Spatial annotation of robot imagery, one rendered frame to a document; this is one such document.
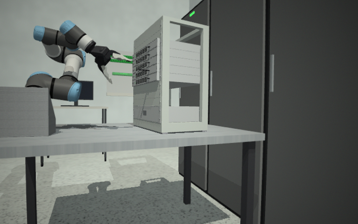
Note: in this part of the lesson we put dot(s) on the white server rack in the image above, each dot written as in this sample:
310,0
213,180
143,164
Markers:
171,64

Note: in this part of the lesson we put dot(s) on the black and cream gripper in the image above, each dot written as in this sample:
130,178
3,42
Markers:
102,61

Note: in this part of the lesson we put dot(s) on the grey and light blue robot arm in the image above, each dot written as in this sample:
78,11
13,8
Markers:
69,39

